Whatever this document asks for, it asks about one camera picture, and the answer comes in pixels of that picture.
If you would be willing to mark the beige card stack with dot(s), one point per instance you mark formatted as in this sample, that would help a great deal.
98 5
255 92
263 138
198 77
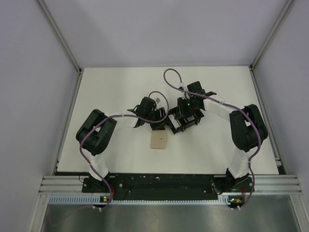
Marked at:
159 139

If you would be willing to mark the aluminium corner post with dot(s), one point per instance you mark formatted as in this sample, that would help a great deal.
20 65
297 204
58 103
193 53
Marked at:
58 34
272 33

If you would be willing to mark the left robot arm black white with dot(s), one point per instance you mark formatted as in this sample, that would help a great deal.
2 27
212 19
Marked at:
98 129

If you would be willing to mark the right aluminium corner post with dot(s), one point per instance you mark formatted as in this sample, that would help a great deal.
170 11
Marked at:
272 33

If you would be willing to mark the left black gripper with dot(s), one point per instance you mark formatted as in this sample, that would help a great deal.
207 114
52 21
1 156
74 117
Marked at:
158 126

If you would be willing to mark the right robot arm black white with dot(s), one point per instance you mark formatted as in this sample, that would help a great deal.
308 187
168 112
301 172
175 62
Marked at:
248 130

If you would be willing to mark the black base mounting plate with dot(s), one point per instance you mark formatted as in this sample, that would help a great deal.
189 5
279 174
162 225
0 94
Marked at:
161 187

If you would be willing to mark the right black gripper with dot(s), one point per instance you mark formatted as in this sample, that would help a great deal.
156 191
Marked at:
181 110

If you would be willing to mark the black card holder box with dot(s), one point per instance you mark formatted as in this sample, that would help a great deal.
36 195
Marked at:
181 124

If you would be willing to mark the grey slotted cable duct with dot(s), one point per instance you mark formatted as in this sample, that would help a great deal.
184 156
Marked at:
101 200

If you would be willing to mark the aluminium frame rail front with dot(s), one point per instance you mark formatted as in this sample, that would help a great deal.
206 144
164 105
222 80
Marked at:
264 185

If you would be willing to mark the left aluminium corner post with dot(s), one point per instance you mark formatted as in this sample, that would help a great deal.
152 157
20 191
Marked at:
58 34

